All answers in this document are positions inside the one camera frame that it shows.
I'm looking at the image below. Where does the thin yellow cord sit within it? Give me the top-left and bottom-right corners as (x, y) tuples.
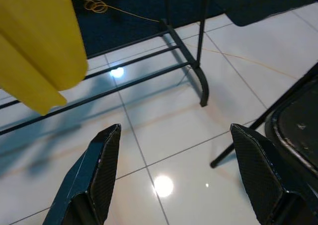
(71, 0), (299, 80)

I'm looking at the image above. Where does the black metal clothes rack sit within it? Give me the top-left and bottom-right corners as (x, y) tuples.
(0, 0), (211, 136)

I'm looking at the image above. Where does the black folding chair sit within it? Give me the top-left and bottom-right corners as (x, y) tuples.
(210, 61), (318, 178)

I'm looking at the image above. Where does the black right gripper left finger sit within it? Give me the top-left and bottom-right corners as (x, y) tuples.
(42, 123), (122, 225)

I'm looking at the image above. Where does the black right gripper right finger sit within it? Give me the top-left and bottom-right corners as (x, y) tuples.
(230, 123), (318, 225)

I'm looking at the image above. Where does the yellow polo shirt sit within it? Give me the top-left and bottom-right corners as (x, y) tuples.
(0, 0), (89, 116)

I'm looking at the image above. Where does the dark grey floor mat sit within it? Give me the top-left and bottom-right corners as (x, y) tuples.
(210, 0), (318, 27)

